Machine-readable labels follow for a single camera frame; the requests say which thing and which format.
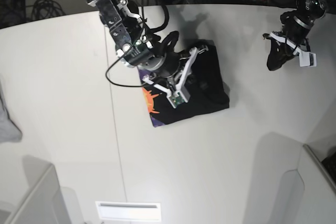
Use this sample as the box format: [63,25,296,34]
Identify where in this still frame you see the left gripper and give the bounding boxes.
[267,11,314,71]

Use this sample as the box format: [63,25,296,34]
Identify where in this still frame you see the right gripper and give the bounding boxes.
[142,45,209,85]

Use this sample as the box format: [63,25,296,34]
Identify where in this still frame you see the black T-shirt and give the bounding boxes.
[143,40,230,127]

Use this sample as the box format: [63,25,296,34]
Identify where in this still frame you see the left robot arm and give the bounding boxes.
[263,0,327,71]

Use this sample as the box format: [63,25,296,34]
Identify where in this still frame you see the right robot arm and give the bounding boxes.
[86,0,207,87]

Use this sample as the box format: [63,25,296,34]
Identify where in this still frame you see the black keyboard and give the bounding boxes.
[322,153,336,182]

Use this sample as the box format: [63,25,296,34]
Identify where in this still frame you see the grey cloth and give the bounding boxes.
[0,85,23,143]

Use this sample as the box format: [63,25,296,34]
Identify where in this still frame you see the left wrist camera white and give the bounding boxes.
[263,31,317,67]

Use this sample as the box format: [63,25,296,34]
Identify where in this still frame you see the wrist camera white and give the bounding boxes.
[263,31,317,67]
[154,47,198,109]

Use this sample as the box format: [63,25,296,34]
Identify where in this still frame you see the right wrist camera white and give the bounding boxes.
[154,47,198,109]

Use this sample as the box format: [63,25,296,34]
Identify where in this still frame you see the coiled black cable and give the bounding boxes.
[31,0,65,22]

